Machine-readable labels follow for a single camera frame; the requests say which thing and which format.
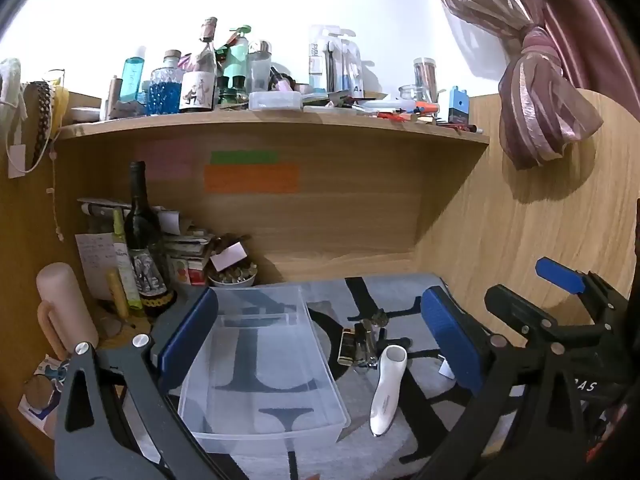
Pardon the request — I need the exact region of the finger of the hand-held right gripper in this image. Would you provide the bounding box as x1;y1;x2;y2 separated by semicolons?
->
535;257;628;328
484;284;608;348

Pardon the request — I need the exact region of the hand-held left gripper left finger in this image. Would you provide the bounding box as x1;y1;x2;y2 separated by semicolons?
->
52;287;243;480

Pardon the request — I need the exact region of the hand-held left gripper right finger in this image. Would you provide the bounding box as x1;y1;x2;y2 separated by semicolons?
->
421;286;591;480

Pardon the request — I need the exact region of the clear plastic storage box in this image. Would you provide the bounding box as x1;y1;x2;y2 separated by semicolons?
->
178;284;351;453

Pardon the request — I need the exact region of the white handheld device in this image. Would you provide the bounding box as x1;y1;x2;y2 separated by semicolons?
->
369;345;408;437

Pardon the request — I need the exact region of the small metal tool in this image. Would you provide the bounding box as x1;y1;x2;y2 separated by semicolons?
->
352;322;381;373

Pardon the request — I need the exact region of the black gold lighter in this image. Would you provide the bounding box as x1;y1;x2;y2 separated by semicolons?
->
337;329;357;365

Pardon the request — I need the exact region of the crocheted bottle coaster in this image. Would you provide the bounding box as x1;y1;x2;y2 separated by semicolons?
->
137;290;178;317

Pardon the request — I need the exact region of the red white box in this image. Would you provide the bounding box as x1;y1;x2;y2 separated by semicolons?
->
167;255;208;286

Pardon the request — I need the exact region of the bowl of small items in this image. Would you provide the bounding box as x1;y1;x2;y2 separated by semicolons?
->
207;262;258;287

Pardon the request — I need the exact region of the pink white box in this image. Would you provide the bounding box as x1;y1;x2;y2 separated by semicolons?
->
210;242;248;271

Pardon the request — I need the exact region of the stack of papers and books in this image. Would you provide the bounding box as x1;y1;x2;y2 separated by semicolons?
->
77;197;216;261

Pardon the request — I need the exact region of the yellow green tube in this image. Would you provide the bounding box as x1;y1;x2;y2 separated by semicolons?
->
111;207;146;311

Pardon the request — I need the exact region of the dark wine bottle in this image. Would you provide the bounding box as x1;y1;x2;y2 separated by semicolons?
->
123;161;176;311

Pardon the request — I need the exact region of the white note paper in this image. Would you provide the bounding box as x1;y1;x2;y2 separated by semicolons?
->
75;232;118;301

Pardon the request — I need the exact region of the pink plastic mug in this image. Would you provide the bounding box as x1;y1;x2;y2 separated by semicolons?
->
36;262;99;348

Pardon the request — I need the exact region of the grey mat with black letters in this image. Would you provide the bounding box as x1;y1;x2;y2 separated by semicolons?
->
150;274;488;480

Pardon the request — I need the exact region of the beige cylinder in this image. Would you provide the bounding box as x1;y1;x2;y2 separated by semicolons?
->
37;302;66;361

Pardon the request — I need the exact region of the blue sticker card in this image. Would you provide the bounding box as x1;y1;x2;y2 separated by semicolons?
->
19;355;68;433

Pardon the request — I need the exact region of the orange sticky note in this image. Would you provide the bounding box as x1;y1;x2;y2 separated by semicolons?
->
204;164;300;193

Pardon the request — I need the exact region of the pink striped curtain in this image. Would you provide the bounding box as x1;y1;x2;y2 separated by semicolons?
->
415;0;640;171

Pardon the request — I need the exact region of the pink sticky note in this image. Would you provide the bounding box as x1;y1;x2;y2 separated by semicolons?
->
136;141;197;180

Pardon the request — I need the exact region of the green sticky note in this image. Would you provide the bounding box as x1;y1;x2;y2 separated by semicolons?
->
210;151;278;164

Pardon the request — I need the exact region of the blue box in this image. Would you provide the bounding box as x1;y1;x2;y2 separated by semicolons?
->
447;86;471;125

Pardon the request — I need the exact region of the wooden shelf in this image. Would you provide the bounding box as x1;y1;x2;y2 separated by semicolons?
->
54;109;491;150

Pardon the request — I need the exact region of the pile of stationery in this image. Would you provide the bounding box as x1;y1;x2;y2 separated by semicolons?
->
305;91;486;135

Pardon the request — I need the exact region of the tall clear jar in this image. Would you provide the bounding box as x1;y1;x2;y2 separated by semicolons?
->
412;57;440;103

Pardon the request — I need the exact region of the white hanging tag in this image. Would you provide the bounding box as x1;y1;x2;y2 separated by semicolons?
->
7;144;28;180

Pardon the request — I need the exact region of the blue glass decanter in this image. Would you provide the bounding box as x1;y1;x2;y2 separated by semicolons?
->
146;50;183;116

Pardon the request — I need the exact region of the brown cardboard tube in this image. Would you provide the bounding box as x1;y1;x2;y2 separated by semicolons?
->
102;76;123;121

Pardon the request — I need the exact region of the small clear plastic box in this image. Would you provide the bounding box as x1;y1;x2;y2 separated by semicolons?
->
248;91;304;111

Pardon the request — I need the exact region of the clear bottle with illustrated label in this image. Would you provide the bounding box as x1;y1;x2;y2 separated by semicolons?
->
179;17;218;113

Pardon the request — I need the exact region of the patterned woven band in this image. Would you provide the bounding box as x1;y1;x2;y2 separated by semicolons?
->
22;81;56;168

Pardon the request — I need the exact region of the blue plastic bottle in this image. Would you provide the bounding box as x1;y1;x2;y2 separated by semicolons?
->
119;46;147;103

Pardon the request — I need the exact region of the frosted clear bottle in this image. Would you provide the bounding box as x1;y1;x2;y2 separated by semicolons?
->
246;40;273;95

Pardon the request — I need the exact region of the toothbrush pack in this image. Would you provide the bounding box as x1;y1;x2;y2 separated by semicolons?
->
307;25;346;93
342;37;366;96

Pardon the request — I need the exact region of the white cloth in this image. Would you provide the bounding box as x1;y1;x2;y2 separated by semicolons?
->
0;57;28;121

